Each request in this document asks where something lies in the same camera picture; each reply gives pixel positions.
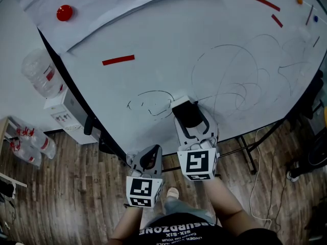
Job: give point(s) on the black office chair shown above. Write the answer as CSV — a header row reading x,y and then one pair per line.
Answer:
x,y
88,125

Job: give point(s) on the white paper sheets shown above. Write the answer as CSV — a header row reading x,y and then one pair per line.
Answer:
x,y
102,1

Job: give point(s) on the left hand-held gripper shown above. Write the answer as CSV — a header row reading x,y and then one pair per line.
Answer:
x,y
143,190

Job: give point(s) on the person's grey jeans leg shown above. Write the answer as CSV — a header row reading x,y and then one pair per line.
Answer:
x,y
184,208

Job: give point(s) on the white water dispenser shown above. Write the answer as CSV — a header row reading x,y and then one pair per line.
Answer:
x,y
61,116

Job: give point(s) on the light wooden side table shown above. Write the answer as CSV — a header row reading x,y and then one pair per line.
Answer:
x,y
2,129

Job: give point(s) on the blue round magnet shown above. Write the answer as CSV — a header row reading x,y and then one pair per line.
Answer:
x,y
315,18

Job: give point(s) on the large clear water bottle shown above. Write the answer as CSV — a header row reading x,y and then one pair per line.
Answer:
x,y
41,73

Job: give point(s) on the long red magnetic strip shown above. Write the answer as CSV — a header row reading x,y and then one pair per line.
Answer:
x,y
262,1

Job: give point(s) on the short red magnetic strip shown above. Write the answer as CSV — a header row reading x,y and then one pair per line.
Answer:
x,y
277,21
316,41

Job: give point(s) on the black whiteboard eraser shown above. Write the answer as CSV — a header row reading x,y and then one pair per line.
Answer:
x,y
187,113

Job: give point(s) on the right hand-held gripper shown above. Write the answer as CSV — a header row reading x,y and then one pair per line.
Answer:
x,y
196,162

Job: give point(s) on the person's left forearm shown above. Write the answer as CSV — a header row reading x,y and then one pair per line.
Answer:
x,y
127,226

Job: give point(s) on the person's beige shoe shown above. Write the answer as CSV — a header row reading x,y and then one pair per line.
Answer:
x,y
172,193

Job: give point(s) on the person's right forearm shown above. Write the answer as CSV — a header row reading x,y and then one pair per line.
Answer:
x,y
227,205

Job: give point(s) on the white whiteboard on black stand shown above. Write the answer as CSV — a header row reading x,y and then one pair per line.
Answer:
x,y
178,47

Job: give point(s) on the person's black printed t-shirt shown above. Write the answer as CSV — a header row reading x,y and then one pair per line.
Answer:
x,y
178,223

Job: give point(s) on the red round magnet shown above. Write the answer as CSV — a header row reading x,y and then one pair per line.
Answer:
x,y
64,13

